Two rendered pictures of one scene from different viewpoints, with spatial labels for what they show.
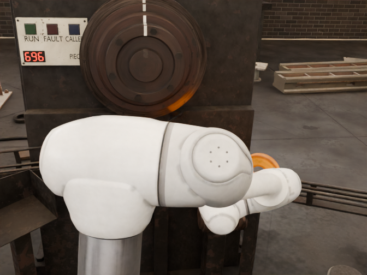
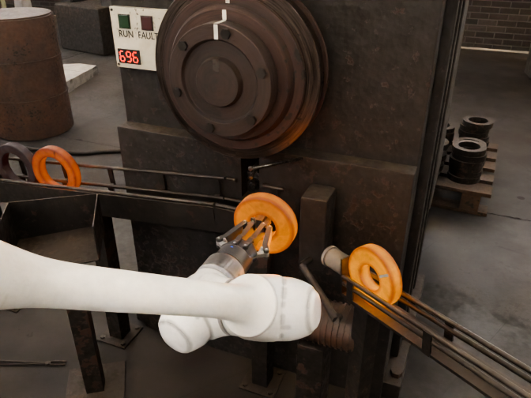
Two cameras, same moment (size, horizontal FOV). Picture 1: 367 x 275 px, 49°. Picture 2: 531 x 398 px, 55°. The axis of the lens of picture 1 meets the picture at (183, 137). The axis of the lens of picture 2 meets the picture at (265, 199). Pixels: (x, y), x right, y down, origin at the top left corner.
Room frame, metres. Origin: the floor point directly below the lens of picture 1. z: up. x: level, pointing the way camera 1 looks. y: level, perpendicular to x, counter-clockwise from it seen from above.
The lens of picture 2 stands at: (0.40, -0.59, 1.46)
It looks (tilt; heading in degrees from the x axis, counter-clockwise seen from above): 29 degrees down; 31
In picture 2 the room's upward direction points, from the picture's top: straight up
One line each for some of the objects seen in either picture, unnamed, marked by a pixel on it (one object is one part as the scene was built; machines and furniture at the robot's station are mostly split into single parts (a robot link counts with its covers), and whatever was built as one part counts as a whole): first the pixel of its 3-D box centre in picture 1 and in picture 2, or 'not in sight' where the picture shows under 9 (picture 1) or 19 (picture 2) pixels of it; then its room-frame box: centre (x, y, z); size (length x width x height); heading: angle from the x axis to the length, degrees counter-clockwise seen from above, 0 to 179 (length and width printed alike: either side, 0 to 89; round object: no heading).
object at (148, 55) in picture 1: (145, 64); (221, 80); (1.42, 0.14, 1.11); 0.28 x 0.06 x 0.28; 99
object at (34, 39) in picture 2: not in sight; (23, 73); (2.77, 2.98, 0.45); 0.59 x 0.59 x 0.89
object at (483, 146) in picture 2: not in sight; (398, 139); (3.49, 0.26, 0.22); 1.20 x 0.81 x 0.44; 97
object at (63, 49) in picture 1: (54, 42); (150, 39); (1.57, 0.51, 1.15); 0.26 x 0.02 x 0.18; 99
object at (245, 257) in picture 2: not in sight; (236, 255); (1.14, -0.08, 0.84); 0.09 x 0.08 x 0.07; 9
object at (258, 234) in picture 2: not in sight; (254, 239); (1.21, -0.08, 0.84); 0.11 x 0.01 x 0.04; 7
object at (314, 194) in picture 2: not in sight; (317, 227); (1.56, -0.07, 0.68); 0.11 x 0.08 x 0.24; 9
